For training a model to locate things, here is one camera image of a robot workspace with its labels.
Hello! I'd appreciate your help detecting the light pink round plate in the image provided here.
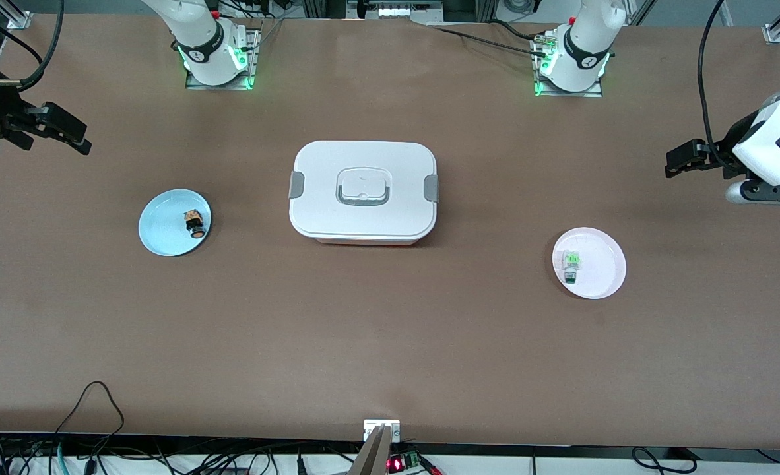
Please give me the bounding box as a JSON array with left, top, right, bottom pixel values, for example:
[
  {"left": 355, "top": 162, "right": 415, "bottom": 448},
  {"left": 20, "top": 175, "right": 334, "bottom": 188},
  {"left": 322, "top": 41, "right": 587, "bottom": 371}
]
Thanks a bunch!
[{"left": 552, "top": 227, "right": 627, "bottom": 300}]

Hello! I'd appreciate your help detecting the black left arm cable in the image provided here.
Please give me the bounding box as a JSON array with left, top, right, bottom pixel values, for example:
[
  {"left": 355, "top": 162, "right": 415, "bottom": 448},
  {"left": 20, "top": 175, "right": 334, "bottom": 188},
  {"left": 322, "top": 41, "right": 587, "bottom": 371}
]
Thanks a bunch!
[{"left": 696, "top": 0, "right": 729, "bottom": 162}]

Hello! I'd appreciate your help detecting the white metal camera bracket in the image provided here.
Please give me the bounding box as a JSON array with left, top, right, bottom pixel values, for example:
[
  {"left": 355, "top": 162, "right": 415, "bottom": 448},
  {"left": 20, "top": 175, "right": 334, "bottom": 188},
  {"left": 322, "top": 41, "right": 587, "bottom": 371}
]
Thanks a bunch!
[{"left": 363, "top": 419, "right": 401, "bottom": 443}]

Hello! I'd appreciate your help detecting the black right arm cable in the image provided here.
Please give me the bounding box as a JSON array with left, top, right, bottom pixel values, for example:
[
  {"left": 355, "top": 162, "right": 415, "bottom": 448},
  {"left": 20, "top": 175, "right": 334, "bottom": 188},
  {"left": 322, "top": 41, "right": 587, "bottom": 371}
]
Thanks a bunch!
[{"left": 0, "top": 0, "right": 65, "bottom": 92}]

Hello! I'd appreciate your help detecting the green white switch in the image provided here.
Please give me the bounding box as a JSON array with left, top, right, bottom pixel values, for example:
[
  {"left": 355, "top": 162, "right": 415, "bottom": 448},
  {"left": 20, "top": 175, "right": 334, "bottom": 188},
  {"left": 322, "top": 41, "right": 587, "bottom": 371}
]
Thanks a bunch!
[{"left": 561, "top": 249, "right": 583, "bottom": 285}]

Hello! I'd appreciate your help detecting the black cable to arm base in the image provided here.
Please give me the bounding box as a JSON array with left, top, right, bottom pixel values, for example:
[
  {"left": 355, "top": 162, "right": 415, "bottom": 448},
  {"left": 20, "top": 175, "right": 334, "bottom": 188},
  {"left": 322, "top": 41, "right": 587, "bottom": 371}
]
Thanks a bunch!
[{"left": 428, "top": 21, "right": 550, "bottom": 56}]

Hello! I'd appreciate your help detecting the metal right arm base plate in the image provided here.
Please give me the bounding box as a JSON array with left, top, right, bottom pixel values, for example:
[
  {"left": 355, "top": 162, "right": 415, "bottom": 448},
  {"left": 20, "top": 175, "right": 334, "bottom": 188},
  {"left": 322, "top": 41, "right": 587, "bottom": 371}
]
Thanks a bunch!
[{"left": 185, "top": 25, "right": 263, "bottom": 90}]

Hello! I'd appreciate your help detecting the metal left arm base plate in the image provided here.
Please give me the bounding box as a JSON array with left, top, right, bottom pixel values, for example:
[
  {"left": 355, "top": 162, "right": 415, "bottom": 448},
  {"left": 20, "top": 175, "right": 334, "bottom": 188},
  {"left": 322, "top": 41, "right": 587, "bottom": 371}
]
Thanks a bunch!
[{"left": 532, "top": 33, "right": 604, "bottom": 98}]

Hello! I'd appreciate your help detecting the white lidded plastic box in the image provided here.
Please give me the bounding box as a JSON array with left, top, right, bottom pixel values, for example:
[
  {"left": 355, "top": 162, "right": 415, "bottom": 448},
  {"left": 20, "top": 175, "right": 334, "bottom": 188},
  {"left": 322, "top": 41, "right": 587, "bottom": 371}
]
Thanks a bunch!
[{"left": 288, "top": 140, "right": 440, "bottom": 247}]

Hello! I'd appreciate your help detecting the black coiled cable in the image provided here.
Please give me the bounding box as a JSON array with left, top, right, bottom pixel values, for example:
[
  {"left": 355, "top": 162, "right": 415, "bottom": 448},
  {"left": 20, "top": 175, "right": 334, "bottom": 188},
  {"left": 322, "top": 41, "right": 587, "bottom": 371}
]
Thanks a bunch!
[{"left": 630, "top": 447, "right": 697, "bottom": 475}]

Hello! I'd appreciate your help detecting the circuit board with red light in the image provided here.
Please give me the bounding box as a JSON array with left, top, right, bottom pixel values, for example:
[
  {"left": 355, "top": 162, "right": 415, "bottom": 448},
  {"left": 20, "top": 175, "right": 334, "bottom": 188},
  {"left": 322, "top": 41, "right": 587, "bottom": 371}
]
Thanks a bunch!
[{"left": 387, "top": 450, "right": 425, "bottom": 473}]

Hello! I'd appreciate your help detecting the light blue round plate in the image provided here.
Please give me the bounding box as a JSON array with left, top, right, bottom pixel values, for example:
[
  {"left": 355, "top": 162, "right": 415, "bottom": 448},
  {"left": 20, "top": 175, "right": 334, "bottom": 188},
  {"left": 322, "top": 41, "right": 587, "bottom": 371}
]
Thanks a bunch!
[{"left": 139, "top": 189, "right": 212, "bottom": 257}]

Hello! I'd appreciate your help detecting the thin black looped cable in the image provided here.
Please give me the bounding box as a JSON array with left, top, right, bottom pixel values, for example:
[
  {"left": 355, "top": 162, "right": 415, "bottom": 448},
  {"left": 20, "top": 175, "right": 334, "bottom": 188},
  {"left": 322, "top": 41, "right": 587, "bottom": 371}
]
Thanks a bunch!
[{"left": 53, "top": 381, "right": 125, "bottom": 456}]

